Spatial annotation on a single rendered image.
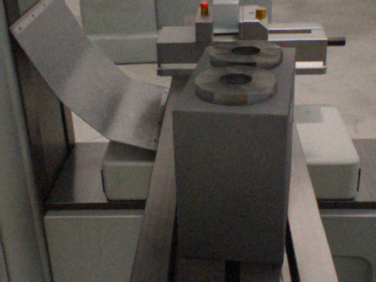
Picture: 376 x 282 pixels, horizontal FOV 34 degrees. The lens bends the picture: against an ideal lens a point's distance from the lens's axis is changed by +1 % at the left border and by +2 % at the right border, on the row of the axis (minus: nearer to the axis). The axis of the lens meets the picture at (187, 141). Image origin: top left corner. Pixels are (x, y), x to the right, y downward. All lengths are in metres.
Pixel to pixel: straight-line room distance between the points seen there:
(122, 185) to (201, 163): 0.55
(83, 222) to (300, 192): 0.54
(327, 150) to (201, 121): 0.60
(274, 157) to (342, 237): 0.63
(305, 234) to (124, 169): 0.50
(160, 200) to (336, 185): 0.46
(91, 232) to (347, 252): 0.51
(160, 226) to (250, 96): 0.23
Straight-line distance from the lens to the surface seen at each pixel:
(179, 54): 1.26
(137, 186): 1.18
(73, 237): 1.26
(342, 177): 1.18
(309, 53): 1.26
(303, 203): 0.82
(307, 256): 0.72
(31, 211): 1.22
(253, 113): 0.61
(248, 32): 1.24
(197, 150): 0.64
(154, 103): 1.31
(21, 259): 1.26
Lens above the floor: 1.34
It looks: 26 degrees down
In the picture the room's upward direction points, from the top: 2 degrees counter-clockwise
